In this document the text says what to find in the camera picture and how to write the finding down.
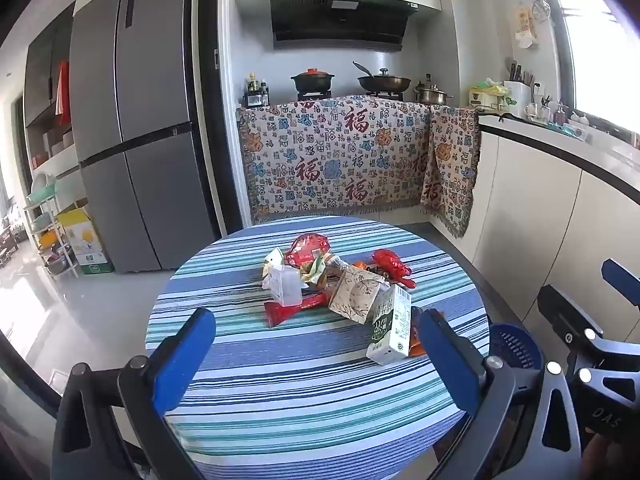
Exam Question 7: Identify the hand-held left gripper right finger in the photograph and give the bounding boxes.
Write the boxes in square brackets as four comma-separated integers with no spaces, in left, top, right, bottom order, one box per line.
[415,308,586,480]

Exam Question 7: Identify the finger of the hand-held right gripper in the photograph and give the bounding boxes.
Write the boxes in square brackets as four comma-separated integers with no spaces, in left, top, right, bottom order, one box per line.
[537,284,617,356]
[601,259,640,306]

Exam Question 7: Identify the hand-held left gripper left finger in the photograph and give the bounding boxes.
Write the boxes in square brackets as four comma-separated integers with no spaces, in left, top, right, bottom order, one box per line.
[50,307,218,480]

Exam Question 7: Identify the blue plastic basket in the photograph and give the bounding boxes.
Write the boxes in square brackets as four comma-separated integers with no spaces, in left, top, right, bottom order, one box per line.
[487,322,546,371]

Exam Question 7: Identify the green white milk carton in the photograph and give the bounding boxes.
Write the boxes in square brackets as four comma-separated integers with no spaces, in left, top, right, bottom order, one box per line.
[366,285,413,366]

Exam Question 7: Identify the red crinkled wrapper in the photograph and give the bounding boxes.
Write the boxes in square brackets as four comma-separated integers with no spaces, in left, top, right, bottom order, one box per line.
[371,249,416,288]

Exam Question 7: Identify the beige patterned paper box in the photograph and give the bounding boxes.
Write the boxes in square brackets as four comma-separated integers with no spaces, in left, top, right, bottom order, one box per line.
[327,265,391,323]

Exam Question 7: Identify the long red snack wrapper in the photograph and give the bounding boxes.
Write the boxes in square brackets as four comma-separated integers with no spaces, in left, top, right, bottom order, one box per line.
[264,292,328,329]

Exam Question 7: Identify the small white carton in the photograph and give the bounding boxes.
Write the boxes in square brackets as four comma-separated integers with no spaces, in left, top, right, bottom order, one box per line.
[262,265,306,307]

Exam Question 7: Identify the white kitchen counter cabinets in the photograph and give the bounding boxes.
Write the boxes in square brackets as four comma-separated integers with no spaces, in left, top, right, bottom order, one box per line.
[472,110,640,346]

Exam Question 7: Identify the blue striped tablecloth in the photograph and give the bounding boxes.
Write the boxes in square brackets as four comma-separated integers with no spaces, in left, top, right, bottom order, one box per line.
[145,216,488,480]

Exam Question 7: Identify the yellow green cardboard box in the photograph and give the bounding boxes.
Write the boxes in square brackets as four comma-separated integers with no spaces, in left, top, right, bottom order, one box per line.
[56,204,115,276]

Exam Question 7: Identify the yellow printed snack wrapper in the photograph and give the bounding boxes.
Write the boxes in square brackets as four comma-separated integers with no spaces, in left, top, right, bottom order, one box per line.
[300,255,346,291]

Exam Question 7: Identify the red snack packet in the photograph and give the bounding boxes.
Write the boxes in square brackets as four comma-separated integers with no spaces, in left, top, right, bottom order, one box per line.
[285,233,333,267]

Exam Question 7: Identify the glass cups and bottles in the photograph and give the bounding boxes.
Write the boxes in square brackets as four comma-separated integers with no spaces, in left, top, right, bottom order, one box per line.
[525,95,571,126]

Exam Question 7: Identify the small printed blanket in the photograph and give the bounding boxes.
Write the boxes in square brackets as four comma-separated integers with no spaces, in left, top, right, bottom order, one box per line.
[420,105,482,238]

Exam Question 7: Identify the white storage rack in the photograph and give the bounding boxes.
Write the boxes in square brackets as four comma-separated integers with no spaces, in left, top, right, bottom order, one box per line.
[22,172,83,278]

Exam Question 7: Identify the white knife holder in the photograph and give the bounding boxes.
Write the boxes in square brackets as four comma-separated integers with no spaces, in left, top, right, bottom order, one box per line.
[504,57,536,107]

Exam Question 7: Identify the yellow green packet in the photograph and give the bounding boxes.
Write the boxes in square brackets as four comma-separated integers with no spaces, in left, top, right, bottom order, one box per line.
[468,78,511,113]

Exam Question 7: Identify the window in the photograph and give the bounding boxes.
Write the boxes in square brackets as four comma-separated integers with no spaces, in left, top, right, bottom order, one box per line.
[542,0,640,146]

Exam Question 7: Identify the large printed blanket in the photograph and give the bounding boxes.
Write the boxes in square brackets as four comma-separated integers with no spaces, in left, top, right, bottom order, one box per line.
[236,96,433,226]

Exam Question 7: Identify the steel pot with lid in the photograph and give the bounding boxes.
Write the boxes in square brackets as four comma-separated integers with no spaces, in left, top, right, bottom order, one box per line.
[413,74,453,106]

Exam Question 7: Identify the condiment bottle rack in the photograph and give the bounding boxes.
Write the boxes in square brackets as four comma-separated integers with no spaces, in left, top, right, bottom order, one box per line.
[243,74,271,108]

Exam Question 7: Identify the grey refrigerator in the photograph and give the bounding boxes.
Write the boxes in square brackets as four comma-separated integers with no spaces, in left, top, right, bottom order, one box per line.
[69,0,221,275]

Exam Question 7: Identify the black wok with lid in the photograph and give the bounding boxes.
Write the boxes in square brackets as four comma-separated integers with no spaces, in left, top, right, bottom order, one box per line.
[353,61,413,93]

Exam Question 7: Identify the red hanging bag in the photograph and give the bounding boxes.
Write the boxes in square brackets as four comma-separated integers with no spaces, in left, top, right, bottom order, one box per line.
[54,61,72,126]

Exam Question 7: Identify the black gas stove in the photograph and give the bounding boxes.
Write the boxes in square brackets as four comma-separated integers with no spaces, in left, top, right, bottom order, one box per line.
[297,89,405,103]

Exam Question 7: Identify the black range hood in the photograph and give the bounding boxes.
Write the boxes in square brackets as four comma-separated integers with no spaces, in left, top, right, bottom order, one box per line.
[270,0,419,52]

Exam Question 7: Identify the yellow wall hanging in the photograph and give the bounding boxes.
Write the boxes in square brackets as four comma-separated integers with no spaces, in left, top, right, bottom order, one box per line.
[515,4,538,51]

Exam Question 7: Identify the wall shelf unit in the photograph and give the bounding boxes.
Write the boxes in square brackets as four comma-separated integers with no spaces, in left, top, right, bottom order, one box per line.
[22,15,76,181]

